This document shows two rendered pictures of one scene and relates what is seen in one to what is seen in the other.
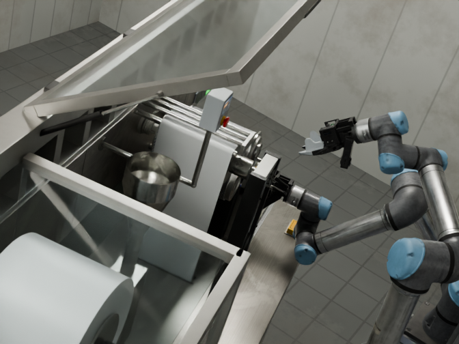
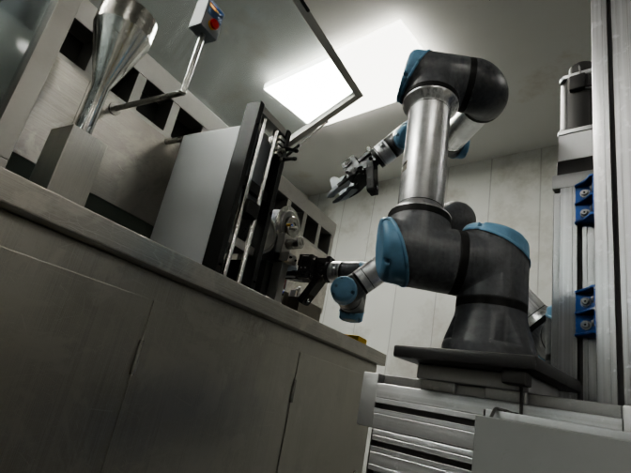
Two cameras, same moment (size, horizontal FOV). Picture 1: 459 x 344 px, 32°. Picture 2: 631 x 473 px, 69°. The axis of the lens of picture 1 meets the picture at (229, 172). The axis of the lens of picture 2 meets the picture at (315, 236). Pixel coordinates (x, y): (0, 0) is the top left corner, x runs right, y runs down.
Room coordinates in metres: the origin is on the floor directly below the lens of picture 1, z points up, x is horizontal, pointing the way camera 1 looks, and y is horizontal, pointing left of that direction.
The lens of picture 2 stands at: (0.98, -0.71, 0.71)
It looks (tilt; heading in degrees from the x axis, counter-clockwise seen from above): 19 degrees up; 22
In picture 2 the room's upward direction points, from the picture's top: 11 degrees clockwise
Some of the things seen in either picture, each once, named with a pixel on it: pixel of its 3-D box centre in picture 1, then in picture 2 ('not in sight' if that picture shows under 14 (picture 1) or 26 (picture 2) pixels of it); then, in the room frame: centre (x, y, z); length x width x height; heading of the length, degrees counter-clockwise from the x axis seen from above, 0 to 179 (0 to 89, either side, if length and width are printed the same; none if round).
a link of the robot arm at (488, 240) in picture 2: not in sight; (489, 266); (1.80, -0.71, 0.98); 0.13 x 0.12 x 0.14; 109
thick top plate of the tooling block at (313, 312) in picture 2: not in sight; (265, 307); (2.55, 0.07, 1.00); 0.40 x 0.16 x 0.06; 79
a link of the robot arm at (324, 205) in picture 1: (315, 205); (358, 274); (2.35, -0.33, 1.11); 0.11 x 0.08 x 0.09; 79
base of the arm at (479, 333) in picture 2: not in sight; (489, 332); (1.80, -0.72, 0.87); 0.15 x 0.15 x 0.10
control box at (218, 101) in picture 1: (218, 110); (208, 20); (1.80, 0.08, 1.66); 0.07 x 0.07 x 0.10; 79
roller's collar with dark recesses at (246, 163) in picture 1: (241, 166); not in sight; (2.09, -0.03, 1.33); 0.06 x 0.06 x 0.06; 79
